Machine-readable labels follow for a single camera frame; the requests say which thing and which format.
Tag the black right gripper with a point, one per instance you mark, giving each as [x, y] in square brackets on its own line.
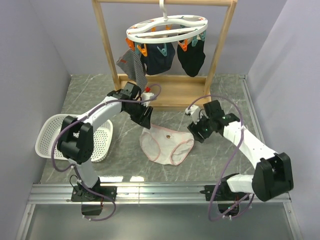
[195, 129]

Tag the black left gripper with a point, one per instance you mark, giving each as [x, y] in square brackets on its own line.
[142, 120]

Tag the white pink-trimmed underwear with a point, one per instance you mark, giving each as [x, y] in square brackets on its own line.
[165, 146]

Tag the white oval clip hanger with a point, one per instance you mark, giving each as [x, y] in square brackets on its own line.
[167, 28]

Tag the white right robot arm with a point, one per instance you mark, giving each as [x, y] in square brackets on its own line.
[272, 171]

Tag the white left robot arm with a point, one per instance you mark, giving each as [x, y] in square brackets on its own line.
[76, 138]

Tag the grey striped underwear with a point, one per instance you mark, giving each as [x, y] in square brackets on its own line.
[130, 63]

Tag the navy blue underwear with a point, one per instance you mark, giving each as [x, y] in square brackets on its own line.
[155, 63]

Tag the black underwear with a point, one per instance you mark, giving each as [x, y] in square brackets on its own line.
[192, 59]

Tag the orange clothes peg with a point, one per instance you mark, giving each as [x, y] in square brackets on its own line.
[183, 44]
[141, 48]
[130, 44]

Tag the teal clothes peg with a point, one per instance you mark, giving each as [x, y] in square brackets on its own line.
[163, 50]
[194, 41]
[202, 36]

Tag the white perforated plastic basket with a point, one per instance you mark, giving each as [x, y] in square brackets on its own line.
[102, 138]

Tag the wooden hanging rack frame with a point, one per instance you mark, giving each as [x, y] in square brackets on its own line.
[179, 90]

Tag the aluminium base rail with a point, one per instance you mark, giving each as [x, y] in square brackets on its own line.
[154, 211]

